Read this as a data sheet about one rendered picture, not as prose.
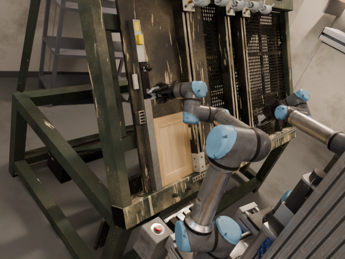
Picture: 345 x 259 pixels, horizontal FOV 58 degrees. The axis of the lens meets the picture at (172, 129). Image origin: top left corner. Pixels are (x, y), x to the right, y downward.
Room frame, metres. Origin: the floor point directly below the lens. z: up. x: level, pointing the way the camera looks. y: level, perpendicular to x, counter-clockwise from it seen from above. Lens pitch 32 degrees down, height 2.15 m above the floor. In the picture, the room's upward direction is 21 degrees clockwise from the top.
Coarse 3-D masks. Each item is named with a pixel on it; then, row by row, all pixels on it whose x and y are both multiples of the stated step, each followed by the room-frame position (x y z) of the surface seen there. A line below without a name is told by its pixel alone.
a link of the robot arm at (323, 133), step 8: (280, 112) 1.51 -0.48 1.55; (288, 112) 1.51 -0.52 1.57; (296, 112) 1.49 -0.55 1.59; (288, 120) 1.49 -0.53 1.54; (296, 120) 1.45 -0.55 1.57; (304, 120) 1.42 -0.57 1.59; (312, 120) 1.41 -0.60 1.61; (304, 128) 1.39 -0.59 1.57; (312, 128) 1.36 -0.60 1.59; (320, 128) 1.34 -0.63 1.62; (328, 128) 1.34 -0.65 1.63; (312, 136) 1.36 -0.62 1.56; (320, 136) 1.32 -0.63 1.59; (328, 136) 1.29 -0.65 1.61; (336, 136) 1.27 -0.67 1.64; (344, 136) 1.26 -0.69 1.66; (328, 144) 1.26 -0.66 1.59; (336, 144) 1.24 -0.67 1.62; (344, 144) 1.22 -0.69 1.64; (336, 152) 1.23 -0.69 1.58
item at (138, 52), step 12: (132, 24) 1.63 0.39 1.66; (132, 36) 1.62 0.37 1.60; (132, 48) 1.61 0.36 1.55; (144, 60) 1.61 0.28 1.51; (144, 108) 1.49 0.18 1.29; (144, 132) 1.46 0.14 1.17; (156, 144) 1.46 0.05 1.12; (156, 156) 1.43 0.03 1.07; (156, 168) 1.40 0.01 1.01; (156, 180) 1.36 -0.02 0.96
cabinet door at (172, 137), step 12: (156, 120) 1.55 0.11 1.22; (168, 120) 1.62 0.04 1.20; (180, 120) 1.70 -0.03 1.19; (156, 132) 1.52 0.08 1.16; (168, 132) 1.60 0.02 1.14; (180, 132) 1.67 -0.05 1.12; (168, 144) 1.56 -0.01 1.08; (180, 144) 1.64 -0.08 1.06; (168, 156) 1.53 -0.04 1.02; (180, 156) 1.60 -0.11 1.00; (168, 168) 1.49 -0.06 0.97; (180, 168) 1.57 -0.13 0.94; (192, 168) 1.65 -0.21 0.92; (168, 180) 1.46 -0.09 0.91
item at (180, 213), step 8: (184, 200) 1.48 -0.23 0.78; (192, 200) 1.55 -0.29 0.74; (168, 208) 1.36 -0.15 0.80; (176, 208) 1.43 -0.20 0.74; (184, 208) 1.46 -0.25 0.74; (192, 208) 1.46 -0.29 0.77; (160, 216) 1.31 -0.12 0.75; (168, 216) 1.35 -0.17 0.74; (176, 216) 1.35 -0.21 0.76; (184, 216) 1.37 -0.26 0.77; (168, 224) 1.30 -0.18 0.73
